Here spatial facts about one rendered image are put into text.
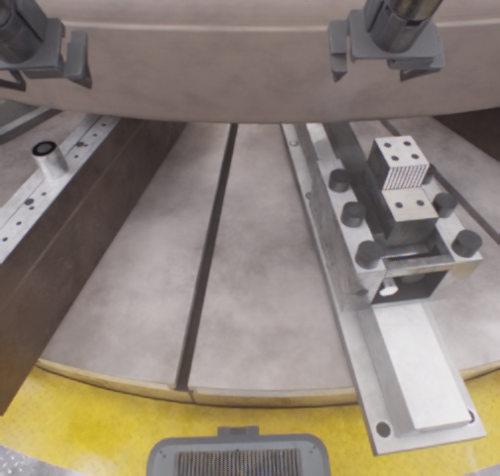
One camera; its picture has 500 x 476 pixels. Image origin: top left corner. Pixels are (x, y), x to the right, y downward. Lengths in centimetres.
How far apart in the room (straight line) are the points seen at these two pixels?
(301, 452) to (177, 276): 70
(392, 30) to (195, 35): 59
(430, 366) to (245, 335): 55
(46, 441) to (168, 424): 43
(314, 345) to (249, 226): 54
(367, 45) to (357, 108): 61
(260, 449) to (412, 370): 48
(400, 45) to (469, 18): 65
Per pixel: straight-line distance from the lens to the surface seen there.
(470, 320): 149
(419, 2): 45
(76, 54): 55
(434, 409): 115
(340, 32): 54
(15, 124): 233
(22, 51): 53
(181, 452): 125
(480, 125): 214
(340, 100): 108
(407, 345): 118
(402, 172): 106
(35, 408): 173
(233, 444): 124
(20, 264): 121
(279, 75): 102
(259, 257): 143
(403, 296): 122
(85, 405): 165
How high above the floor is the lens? 148
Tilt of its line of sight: 50 degrees down
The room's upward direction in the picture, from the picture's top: 1 degrees counter-clockwise
